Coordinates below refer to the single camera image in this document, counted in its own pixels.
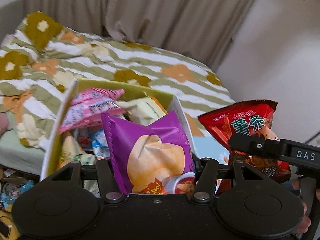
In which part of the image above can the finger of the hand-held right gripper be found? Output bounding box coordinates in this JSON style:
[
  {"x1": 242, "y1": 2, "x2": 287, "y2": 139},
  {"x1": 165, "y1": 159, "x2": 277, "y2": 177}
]
[{"x1": 229, "y1": 132, "x2": 292, "y2": 163}]

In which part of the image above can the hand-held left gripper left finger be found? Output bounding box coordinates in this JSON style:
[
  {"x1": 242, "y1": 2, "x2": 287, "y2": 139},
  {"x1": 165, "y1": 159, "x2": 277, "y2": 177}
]
[{"x1": 39, "y1": 159, "x2": 126, "y2": 204}]

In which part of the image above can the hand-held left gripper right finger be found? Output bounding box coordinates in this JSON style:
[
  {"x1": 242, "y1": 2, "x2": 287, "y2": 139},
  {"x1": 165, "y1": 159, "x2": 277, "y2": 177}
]
[{"x1": 190, "y1": 159, "x2": 272, "y2": 204}]

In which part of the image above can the purple snack bag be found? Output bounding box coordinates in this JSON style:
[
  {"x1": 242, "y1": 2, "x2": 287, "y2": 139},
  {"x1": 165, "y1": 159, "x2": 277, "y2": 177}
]
[{"x1": 101, "y1": 110, "x2": 197, "y2": 195}]

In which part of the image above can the green cardboard box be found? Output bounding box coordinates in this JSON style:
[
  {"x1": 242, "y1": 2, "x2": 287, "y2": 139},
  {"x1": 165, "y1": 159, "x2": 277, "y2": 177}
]
[{"x1": 39, "y1": 78, "x2": 196, "y2": 182}]

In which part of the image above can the person's right hand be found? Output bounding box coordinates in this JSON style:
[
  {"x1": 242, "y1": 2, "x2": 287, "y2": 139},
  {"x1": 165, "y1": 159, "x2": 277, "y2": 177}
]
[{"x1": 292, "y1": 179, "x2": 312, "y2": 234}]

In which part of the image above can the light blue daisy box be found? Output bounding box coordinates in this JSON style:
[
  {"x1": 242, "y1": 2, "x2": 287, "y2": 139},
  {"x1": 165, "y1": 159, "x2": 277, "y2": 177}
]
[{"x1": 194, "y1": 136, "x2": 231, "y2": 166}]

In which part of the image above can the pale yellow snack packet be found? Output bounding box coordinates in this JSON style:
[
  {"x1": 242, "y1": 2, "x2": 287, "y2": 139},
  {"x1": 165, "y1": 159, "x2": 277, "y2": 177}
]
[{"x1": 57, "y1": 135, "x2": 97, "y2": 168}]

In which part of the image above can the pink printed snack packet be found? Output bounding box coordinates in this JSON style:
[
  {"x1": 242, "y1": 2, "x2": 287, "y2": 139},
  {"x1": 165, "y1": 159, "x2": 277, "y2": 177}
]
[{"x1": 59, "y1": 88, "x2": 126, "y2": 133}]

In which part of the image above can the cream snack packet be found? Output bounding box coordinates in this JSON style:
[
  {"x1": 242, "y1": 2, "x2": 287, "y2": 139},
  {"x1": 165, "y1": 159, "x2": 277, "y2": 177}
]
[{"x1": 119, "y1": 97, "x2": 168, "y2": 126}]

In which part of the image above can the light green bed sheet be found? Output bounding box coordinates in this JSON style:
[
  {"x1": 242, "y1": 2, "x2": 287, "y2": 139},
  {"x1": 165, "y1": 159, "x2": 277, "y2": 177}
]
[{"x1": 0, "y1": 130, "x2": 48, "y2": 175}]

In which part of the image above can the blue printed packet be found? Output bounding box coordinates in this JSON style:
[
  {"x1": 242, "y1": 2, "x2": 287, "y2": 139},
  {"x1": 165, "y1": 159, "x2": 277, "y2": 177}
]
[{"x1": 0, "y1": 179, "x2": 35, "y2": 209}]

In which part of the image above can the pink plush toy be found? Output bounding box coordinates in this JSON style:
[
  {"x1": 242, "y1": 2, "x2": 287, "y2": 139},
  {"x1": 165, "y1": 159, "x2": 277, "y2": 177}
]
[{"x1": 0, "y1": 112, "x2": 13, "y2": 136}]

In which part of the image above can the floral striped blanket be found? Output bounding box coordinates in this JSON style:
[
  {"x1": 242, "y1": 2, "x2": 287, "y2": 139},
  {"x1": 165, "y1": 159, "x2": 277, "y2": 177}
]
[{"x1": 0, "y1": 11, "x2": 237, "y2": 148}]

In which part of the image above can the beige curtain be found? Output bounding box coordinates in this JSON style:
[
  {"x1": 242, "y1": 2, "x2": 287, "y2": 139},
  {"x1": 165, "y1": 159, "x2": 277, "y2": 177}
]
[{"x1": 17, "y1": 0, "x2": 267, "y2": 67}]

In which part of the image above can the grey headboard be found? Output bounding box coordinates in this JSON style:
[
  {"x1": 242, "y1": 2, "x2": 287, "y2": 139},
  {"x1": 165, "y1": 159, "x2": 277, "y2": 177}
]
[{"x1": 0, "y1": 0, "x2": 24, "y2": 40}]

